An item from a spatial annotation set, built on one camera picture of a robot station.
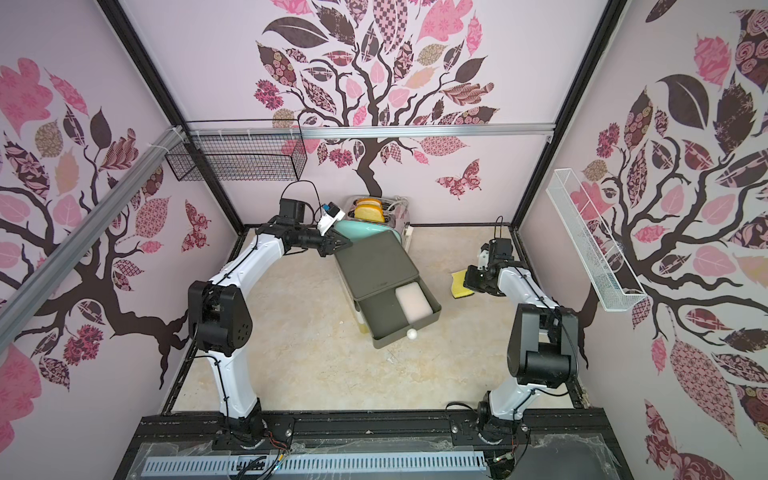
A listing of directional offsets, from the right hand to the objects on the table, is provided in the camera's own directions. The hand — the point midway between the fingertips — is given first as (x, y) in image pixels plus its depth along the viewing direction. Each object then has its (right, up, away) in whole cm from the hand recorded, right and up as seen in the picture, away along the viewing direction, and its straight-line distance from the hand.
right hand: (469, 284), depth 93 cm
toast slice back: (-33, +27, +8) cm, 43 cm away
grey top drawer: (-23, -6, -13) cm, 27 cm away
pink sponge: (-19, -3, -13) cm, 23 cm away
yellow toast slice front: (-32, +23, +5) cm, 40 cm away
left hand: (-39, +12, -4) cm, 41 cm away
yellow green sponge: (-3, -2, +2) cm, 4 cm away
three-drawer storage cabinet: (-30, +6, -10) cm, 33 cm away
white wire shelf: (+30, +5, -19) cm, 36 cm away
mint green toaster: (-23, +22, +10) cm, 33 cm away
